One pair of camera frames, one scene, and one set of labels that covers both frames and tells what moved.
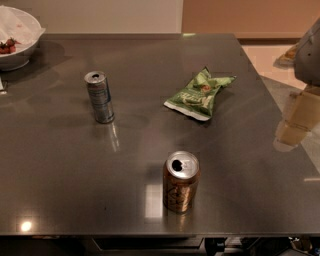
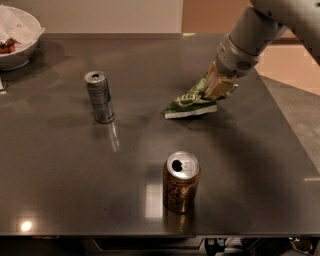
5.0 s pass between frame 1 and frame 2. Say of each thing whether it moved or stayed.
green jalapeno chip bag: moved
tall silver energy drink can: stayed
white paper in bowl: stayed
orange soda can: stayed
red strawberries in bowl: stayed
